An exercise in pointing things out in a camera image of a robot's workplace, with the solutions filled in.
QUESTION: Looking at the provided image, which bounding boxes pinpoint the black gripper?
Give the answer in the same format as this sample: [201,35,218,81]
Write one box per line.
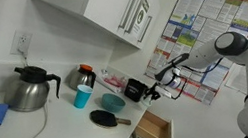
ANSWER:
[142,81,175,104]

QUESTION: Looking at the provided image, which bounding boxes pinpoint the green cabinet sticker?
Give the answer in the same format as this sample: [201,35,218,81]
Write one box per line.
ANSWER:
[126,0,156,38]

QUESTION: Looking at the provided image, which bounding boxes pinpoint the white wall cabinet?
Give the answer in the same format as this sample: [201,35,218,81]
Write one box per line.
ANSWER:
[29,0,169,67]

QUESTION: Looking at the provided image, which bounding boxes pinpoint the small steel carafe orange lid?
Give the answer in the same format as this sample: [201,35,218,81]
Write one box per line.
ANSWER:
[63,61,100,93]

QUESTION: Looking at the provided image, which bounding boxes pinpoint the blue plastic cup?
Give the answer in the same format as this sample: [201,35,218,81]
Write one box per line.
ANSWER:
[70,82,97,111]

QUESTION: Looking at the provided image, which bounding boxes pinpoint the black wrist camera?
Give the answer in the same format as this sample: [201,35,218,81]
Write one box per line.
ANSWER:
[151,52,194,83]

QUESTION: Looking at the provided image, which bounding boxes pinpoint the wooden drawer white front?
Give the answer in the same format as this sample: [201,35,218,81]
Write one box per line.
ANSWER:
[131,106,176,138]

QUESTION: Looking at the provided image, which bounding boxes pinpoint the black plastic container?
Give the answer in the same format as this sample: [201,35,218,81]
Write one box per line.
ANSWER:
[121,75,152,105]

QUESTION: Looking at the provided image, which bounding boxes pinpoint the large steel carafe black lid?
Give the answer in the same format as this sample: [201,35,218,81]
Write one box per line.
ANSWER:
[0,59,67,116]

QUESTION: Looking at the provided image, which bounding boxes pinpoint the large colourful wall poster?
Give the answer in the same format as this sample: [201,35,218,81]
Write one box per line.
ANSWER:
[131,0,248,116]

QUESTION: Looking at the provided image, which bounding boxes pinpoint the teal bowl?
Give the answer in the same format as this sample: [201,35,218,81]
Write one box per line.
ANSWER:
[100,89,128,115]

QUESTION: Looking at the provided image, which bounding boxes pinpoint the white wall outlet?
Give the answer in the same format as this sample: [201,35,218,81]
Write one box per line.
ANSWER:
[6,28,37,60]

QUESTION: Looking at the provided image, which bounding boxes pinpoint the small white object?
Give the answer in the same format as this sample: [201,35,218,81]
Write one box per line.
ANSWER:
[140,96,154,109]

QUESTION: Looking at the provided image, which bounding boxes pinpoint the white printed paper sheet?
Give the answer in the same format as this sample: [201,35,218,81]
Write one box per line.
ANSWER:
[221,61,248,98]

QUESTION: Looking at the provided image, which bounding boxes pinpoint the clear plastic bag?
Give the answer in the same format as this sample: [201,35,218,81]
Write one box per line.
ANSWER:
[95,63,132,97]

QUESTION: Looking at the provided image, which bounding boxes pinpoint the white power cable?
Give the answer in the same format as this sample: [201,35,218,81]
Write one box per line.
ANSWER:
[0,42,54,138]

